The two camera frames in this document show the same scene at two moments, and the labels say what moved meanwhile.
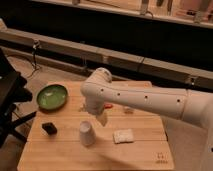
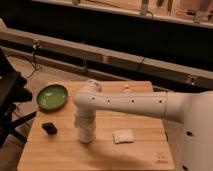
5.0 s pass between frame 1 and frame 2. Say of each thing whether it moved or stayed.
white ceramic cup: stayed
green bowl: stayed
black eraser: stayed
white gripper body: moved
